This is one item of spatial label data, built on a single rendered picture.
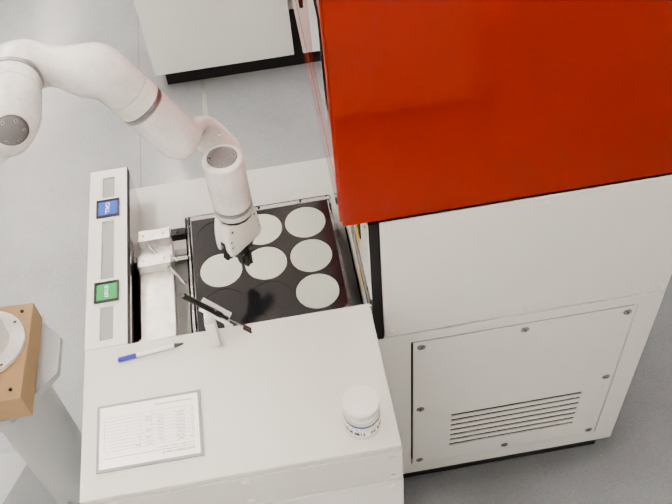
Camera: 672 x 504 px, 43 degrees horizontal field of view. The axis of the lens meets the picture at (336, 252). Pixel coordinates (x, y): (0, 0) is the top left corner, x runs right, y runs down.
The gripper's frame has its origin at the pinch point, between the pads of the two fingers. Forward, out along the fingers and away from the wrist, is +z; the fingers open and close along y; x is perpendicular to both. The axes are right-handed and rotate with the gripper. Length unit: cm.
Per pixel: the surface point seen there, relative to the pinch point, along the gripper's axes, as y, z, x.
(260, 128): -105, 98, -109
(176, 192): -13.4, 16.0, -41.2
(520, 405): -37, 60, 57
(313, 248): -15.7, 8.0, 6.3
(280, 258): -8.7, 8.0, 1.9
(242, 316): 9.1, 8.0, 6.2
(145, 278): 14.2, 10.0, -21.6
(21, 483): 61, 77, -47
